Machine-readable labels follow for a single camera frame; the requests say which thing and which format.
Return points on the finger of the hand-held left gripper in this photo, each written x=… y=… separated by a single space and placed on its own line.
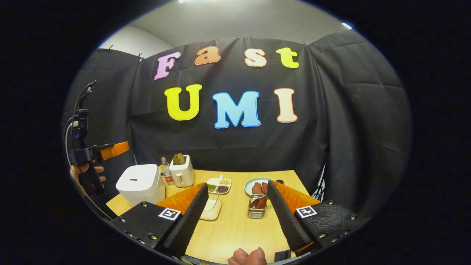
x=116 y=150

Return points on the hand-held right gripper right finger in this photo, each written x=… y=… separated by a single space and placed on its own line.
x=285 y=221

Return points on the ceiling light panel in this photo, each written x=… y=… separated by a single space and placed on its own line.
x=346 y=25

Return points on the clear plastic bottle red label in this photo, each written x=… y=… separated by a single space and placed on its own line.
x=167 y=173

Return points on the white toaster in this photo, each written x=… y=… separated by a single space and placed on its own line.
x=182 y=175

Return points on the white rice cooker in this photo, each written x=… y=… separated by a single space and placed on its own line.
x=141 y=186

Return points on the brown wooden spoon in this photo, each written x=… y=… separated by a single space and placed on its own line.
x=262 y=202

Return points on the clear box of rice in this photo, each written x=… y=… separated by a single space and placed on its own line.
x=211 y=214

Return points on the pale green plate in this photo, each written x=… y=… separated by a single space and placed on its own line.
x=248 y=187

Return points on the brown toast slice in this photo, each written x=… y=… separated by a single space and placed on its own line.
x=176 y=159
x=182 y=159

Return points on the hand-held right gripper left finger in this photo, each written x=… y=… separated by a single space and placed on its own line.
x=187 y=228

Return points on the white divided dish of beans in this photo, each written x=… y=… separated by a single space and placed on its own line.
x=220 y=186

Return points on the black backdrop cloth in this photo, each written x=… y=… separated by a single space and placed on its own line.
x=349 y=129

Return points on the red meat slice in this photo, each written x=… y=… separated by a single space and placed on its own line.
x=257 y=188
x=264 y=187

